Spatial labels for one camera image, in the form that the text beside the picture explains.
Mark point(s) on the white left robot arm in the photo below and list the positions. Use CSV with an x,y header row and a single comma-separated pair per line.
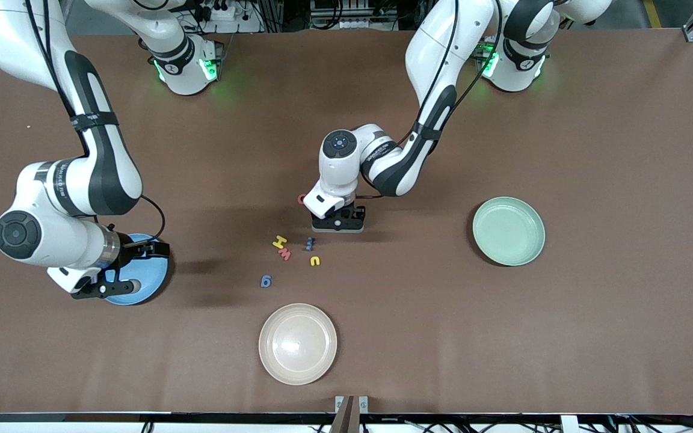
x,y
339,168

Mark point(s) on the red foam letter w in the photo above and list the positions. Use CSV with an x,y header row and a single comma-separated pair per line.
x,y
285,255

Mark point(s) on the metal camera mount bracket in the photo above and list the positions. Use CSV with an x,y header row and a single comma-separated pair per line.
x,y
346,415

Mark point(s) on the blue foam letter g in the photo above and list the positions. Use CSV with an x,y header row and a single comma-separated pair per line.
x,y
266,281

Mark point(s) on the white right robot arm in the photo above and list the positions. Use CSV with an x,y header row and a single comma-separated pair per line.
x,y
64,240

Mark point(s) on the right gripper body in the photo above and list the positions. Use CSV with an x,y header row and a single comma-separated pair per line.
x,y
128,253

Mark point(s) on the beige plate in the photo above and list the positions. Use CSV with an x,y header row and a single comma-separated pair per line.
x,y
297,344

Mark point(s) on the blue plate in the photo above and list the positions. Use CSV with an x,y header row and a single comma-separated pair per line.
x,y
148,276

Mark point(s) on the long white power strip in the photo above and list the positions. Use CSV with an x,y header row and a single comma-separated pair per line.
x,y
352,24

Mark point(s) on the small blue foam letter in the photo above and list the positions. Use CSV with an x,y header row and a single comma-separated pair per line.
x,y
310,243

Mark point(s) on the green plate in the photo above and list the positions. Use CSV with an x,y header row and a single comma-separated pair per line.
x,y
509,231

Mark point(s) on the yellow foam letter H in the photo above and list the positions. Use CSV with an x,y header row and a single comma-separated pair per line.
x,y
280,242

